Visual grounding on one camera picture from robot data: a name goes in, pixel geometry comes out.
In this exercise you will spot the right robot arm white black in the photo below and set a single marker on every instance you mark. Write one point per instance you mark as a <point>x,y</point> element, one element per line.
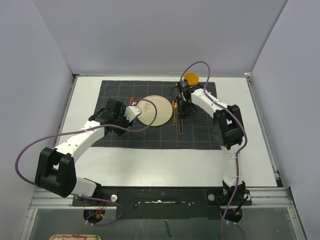
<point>228,132</point>

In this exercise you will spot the orange plastic cup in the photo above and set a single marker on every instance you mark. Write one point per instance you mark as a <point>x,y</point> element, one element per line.
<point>191,78</point>

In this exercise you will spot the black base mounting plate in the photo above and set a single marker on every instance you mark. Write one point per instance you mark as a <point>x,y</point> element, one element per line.
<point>169,202</point>

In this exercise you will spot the dark grey checked cloth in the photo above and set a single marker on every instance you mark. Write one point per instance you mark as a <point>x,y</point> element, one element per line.
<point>197,129</point>

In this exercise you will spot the floral tray edge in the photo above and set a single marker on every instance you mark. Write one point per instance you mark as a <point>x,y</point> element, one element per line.
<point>75,237</point>

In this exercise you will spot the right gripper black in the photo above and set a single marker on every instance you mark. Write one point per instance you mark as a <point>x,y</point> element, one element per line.
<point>182,112</point>

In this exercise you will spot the blue plastic fork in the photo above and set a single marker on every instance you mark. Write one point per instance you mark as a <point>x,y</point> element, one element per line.
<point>127,102</point>

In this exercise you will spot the beige plate with plant motif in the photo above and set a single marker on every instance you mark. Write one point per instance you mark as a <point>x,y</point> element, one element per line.
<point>164,110</point>

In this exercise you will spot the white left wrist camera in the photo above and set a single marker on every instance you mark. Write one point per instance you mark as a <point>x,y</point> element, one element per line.
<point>132,112</point>

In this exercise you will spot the copper metal knife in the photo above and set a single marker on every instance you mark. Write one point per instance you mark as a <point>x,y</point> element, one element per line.
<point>181,127</point>

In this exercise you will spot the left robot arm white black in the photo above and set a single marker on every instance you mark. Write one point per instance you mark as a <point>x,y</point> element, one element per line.
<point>56,171</point>

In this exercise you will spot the gold metal spoon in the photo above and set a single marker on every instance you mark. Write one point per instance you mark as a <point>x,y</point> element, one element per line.
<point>174,110</point>

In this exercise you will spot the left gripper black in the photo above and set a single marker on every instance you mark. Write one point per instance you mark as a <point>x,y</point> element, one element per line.
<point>126,123</point>

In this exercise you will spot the orange plastic fork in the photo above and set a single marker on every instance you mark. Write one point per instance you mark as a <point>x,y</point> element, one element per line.
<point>132,101</point>

